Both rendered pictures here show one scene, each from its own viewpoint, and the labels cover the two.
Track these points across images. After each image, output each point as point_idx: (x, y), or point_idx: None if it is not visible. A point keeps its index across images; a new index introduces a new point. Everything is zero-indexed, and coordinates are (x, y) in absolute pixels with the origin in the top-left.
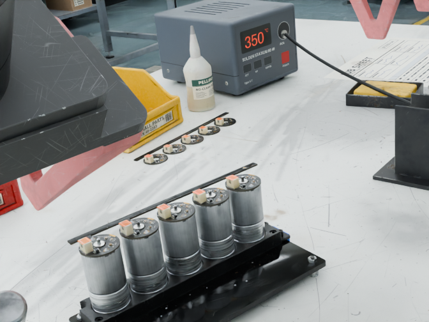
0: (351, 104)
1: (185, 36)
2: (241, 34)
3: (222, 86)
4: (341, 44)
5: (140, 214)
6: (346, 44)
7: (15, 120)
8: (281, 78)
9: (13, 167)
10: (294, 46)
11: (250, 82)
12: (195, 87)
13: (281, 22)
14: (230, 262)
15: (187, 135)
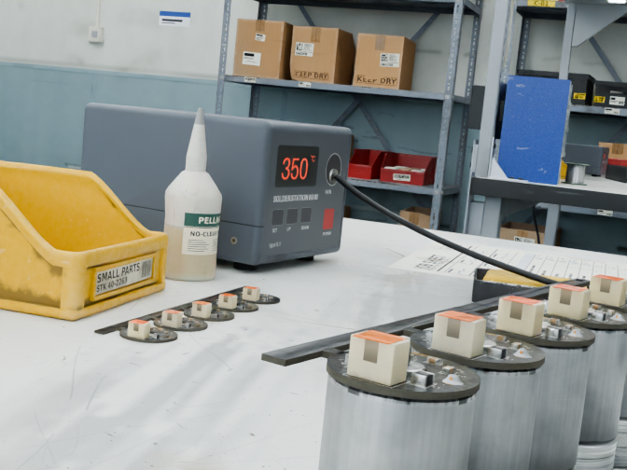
0: (483, 299)
1: (154, 145)
2: (280, 149)
3: (222, 246)
4: (372, 238)
5: (429, 326)
6: (381, 239)
7: None
8: (310, 259)
9: None
10: (341, 204)
11: (277, 245)
12: (188, 228)
13: (333, 153)
14: None
15: (204, 302)
